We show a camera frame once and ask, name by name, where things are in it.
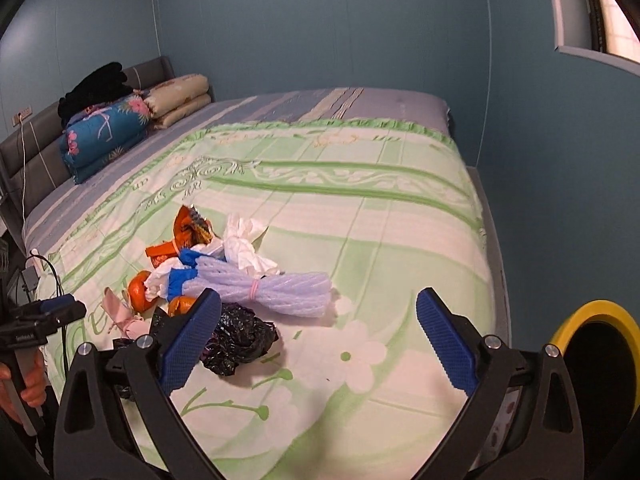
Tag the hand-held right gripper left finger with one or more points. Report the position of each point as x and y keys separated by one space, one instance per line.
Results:
x=187 y=345

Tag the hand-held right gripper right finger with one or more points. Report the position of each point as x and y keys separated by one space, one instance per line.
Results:
x=447 y=345

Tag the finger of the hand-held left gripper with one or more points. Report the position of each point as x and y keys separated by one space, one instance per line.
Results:
x=59 y=303
x=67 y=316

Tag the orange peel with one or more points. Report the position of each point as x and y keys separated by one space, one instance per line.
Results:
x=138 y=290
x=181 y=306

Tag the lavender foam net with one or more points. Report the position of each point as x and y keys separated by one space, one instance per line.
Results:
x=280 y=292

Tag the white tissue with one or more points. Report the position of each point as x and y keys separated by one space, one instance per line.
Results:
x=245 y=250

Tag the yellow-rimmed black bin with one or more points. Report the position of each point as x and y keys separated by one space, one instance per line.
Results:
x=575 y=320

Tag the person's left hand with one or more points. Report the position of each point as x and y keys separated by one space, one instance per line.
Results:
x=34 y=382

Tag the black plastic bag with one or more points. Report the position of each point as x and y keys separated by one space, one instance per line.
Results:
x=235 y=340

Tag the pink crumpled wrapper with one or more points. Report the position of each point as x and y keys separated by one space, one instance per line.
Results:
x=120 y=310

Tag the blue and white wrapper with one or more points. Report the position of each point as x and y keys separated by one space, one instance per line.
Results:
x=182 y=282

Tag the orange printed snack wrapper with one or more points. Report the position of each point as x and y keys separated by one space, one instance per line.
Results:
x=190 y=227

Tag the grey upholstered bed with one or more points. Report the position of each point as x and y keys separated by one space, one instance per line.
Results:
x=40 y=132

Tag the blue floral pillow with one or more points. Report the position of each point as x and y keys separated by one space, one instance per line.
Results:
x=100 y=135

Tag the green floral blanket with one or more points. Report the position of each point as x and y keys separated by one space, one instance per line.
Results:
x=350 y=200

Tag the black clothing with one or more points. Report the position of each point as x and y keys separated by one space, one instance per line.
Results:
x=92 y=87

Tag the beige folded quilt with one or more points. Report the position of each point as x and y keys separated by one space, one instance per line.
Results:
x=175 y=95

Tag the blue striped bed sheet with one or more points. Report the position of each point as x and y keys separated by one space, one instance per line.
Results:
x=280 y=105

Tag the window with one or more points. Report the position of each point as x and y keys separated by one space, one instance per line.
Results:
x=615 y=10

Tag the wall socket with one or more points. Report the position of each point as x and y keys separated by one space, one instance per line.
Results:
x=22 y=116

